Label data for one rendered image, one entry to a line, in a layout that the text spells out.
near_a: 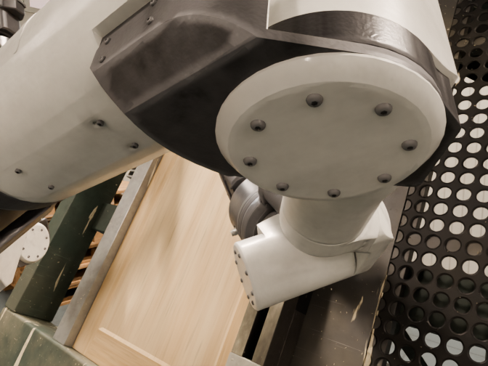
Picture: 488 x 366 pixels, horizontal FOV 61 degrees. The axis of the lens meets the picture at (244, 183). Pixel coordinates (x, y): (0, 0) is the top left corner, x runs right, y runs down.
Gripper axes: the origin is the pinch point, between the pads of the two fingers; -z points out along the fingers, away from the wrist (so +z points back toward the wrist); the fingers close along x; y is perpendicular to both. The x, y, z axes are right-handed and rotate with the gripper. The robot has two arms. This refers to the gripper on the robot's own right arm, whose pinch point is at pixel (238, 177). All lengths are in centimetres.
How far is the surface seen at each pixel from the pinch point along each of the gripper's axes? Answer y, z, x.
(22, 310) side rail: 57, -44, -28
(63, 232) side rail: 41, -54, -17
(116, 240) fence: 26.5, -34.8, -16.7
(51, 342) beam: 47, -25, -28
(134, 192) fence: 18.7, -40.6, -10.3
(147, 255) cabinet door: 20.8, -26.2, -19.3
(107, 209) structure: 29, -58, -18
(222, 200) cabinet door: 1.8, -21.2, -12.4
